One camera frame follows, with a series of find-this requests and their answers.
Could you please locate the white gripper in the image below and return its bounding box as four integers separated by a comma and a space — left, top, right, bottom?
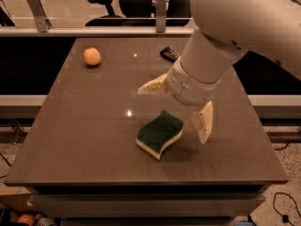
137, 60, 221, 144

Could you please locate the green and yellow sponge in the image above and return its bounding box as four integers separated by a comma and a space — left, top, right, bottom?
136, 110, 183, 160

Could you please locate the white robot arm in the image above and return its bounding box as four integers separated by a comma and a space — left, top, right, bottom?
137, 0, 301, 143

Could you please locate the black snack bar packet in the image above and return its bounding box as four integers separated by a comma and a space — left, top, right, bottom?
160, 46, 182, 63

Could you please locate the orange fruit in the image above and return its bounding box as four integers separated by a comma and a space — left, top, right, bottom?
84, 47, 102, 66

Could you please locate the black office chair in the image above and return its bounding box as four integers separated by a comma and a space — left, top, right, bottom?
86, 0, 191, 26

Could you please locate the grey table drawer base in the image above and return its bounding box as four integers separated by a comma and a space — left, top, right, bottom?
30, 193, 265, 224

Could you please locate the orange ball under table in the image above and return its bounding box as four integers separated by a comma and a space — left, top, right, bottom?
17, 213, 36, 226

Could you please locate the middle metal railing bracket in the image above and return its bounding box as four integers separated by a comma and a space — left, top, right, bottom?
156, 0, 166, 33

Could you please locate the black floor cable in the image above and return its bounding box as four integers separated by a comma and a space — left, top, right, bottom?
272, 191, 301, 226

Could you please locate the left metal railing bracket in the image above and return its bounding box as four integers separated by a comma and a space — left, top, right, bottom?
26, 0, 52, 33

